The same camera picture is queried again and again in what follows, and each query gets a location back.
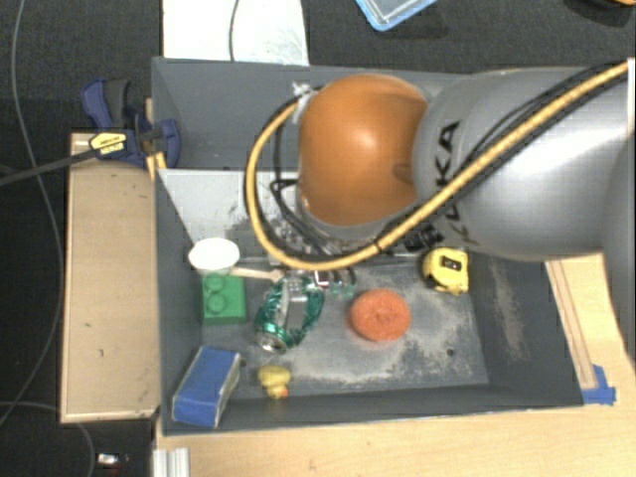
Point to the orange round sponge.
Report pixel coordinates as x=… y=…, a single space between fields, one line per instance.
x=379 y=315

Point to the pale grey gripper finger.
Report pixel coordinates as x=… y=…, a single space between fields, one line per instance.
x=323 y=280
x=297 y=311

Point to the pale wooden stick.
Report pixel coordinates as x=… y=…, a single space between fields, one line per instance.
x=256 y=273

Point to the yellow rubber duck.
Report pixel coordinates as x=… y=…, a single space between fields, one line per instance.
x=274 y=379

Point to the grey metal bin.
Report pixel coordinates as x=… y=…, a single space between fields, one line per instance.
x=427 y=365

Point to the green toy brick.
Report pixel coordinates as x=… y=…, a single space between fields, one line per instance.
x=224 y=302

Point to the yellow tape measure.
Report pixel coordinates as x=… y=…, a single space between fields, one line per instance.
x=447 y=271

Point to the blue box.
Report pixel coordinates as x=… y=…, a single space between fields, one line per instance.
x=204 y=388

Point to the pale wood board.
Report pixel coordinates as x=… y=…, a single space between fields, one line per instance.
x=109 y=291

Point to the black cylinder on white bracket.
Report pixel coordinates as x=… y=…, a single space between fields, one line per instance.
x=423 y=239

